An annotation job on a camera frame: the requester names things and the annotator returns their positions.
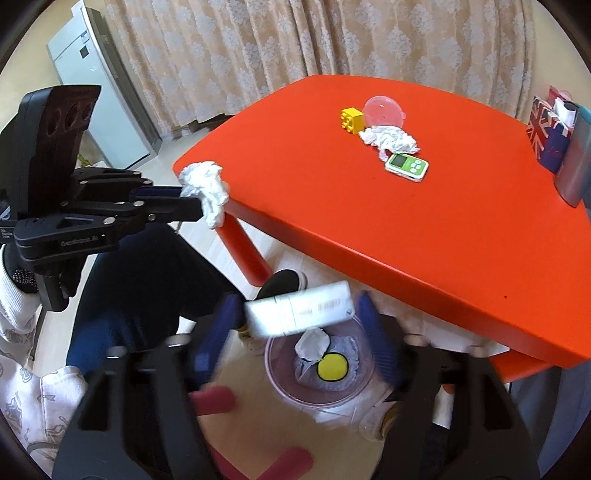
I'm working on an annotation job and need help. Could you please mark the white and yellow slipper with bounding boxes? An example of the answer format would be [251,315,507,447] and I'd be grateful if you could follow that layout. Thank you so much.
[359,401,402,441]
[238,323,269,356]

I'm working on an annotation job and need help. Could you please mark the clear plastic bin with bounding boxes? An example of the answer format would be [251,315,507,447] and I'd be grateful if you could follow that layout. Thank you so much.
[264,318,393,409]

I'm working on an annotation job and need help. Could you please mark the flag print tissue box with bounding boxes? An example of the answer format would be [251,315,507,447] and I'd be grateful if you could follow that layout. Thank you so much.
[526,85,578,174]

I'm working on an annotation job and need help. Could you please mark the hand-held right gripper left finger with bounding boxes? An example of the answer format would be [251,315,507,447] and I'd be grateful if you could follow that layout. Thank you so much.
[53,293,245,480]

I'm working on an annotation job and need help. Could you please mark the white standing air conditioner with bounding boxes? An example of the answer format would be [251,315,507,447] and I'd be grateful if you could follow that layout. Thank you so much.
[46,0,162,169]

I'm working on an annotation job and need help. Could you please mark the red table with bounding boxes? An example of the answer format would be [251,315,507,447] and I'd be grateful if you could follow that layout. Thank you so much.
[173,75,591,367]

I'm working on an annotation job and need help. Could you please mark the yellow and white cloth pouch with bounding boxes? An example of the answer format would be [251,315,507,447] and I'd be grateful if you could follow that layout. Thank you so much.
[295,335,363,393]

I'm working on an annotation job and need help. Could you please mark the grey bottle teal lid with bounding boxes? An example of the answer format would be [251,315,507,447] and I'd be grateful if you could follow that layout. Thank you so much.
[556,104,591,208]

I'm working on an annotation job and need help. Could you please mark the person's left forearm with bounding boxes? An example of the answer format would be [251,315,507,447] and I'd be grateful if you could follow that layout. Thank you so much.
[0,270,44,370]

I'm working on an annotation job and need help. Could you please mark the white tissue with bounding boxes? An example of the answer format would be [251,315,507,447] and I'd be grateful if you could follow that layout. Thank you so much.
[178,161,230,230]
[554,97,578,134]
[359,124,422,162]

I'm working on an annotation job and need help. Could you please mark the pink cylindrical bar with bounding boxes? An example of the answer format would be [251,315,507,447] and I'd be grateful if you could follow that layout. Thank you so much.
[191,388,236,416]
[222,448,315,480]

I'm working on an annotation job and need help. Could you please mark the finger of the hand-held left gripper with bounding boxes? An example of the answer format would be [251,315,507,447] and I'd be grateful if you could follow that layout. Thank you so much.
[60,196,204,241]
[74,168,184,204]

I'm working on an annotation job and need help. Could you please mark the person's white printed hoodie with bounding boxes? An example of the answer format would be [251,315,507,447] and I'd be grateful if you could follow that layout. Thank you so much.
[0,364,88,462]

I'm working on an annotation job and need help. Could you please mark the white cardboard box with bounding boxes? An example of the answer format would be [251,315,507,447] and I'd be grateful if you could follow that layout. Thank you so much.
[244,281,356,337]

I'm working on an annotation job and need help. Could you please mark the green and white handheld device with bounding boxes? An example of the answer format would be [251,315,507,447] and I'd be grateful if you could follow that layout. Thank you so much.
[385,151,430,184]

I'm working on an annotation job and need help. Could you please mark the red stool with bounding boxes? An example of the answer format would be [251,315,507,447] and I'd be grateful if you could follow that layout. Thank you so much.
[489,348,555,384]

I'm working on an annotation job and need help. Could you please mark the beige patterned curtain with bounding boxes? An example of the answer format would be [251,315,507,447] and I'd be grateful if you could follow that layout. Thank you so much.
[104,0,536,134]

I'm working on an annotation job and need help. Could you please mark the crumpled white paper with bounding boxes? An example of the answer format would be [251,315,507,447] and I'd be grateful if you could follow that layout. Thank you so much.
[295,329,329,361]

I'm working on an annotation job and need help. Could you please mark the yellow toy block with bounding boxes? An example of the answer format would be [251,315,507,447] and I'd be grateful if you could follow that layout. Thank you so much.
[341,107,366,136]

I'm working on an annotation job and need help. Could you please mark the person's leg dark trousers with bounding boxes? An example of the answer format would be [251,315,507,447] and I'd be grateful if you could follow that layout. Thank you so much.
[67,226,259,370]

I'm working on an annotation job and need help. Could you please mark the grey sofa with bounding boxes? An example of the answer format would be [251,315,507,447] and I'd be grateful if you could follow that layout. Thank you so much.
[510,369,561,480]

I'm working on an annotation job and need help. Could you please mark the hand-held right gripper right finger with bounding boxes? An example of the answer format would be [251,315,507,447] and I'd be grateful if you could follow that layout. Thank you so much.
[353,291,541,480]

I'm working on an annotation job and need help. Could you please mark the white tissue in box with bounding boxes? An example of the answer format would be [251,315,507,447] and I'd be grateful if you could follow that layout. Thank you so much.
[554,97,578,134]

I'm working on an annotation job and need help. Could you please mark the person's left hand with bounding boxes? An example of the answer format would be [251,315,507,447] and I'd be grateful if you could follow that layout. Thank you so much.
[0,246,40,295]

